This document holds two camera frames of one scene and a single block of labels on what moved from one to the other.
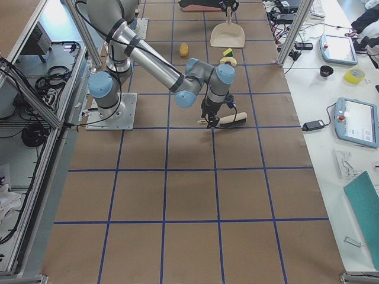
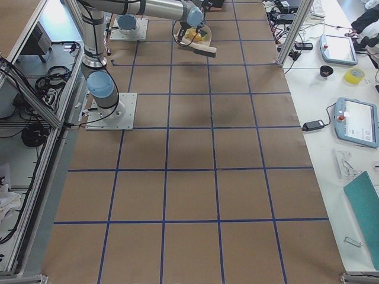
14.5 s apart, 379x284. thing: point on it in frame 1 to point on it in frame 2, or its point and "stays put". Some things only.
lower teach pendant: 356,121 stays put
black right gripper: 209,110 to 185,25
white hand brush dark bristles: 230,119 to 204,50
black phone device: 304,45 stays put
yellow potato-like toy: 184,49 to 190,33
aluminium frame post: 294,32 stays put
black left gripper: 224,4 to 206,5
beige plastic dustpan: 227,34 to 200,34
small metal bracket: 352,242 stays put
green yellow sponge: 228,52 to 204,35
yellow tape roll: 354,76 stays put
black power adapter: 313,125 stays put
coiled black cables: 50,86 stays put
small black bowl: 325,71 stays put
